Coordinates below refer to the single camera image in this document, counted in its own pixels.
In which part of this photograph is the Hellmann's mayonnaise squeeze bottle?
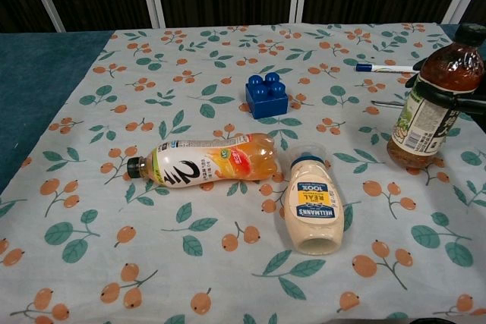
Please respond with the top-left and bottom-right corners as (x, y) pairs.
(283, 143), (346, 256)

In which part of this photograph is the orange juice bottle white label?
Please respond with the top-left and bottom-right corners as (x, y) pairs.
(126, 132), (281, 189)

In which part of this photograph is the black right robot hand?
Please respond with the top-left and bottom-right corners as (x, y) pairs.
(404, 57), (486, 127)

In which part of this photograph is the brown tea bottle dark cap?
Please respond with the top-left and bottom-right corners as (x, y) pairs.
(386, 22), (486, 168)

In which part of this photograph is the blue toy building brick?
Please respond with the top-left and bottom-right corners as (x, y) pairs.
(245, 71), (289, 119)

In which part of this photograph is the floral print tablecloth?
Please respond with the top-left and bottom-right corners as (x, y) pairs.
(0, 22), (486, 324)

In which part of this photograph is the teal table cover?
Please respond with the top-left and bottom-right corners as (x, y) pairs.
(0, 30), (115, 194)

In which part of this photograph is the white pen blue cap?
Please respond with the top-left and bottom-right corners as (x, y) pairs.
(355, 62), (419, 74)

